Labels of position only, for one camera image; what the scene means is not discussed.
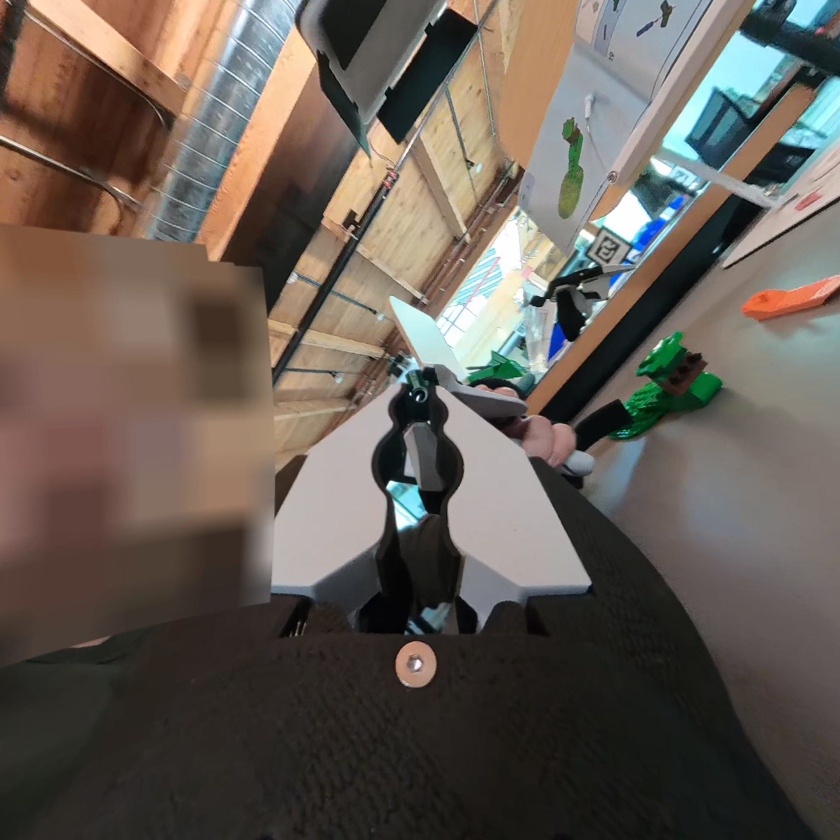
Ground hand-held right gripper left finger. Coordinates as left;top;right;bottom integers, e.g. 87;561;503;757
272;384;412;632

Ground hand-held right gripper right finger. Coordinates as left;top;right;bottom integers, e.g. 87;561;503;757
438;390;595;632

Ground orange brick separator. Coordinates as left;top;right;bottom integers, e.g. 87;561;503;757
742;276;840;322

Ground green brick model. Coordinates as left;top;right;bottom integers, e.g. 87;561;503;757
607;331;724;442

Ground person's left hand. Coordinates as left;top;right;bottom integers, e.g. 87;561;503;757
476;384;581;468

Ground wood-edged office desk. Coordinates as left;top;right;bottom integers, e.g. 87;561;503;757
525;84;820;416

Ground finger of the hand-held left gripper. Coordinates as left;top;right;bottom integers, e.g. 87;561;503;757
402;422;450;494
388;296;529;420

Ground wooden book stand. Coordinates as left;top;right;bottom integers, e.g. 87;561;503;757
497;0;840;271

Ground green cardboard box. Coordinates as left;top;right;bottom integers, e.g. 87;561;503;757
467;351;527;383

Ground instruction booklet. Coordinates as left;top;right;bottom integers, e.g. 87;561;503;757
525;0;716;242

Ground black studio light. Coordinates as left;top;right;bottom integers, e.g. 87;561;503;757
295;0;487;155

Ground unused hand-held gripper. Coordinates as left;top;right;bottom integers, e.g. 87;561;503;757
530;230;641;342

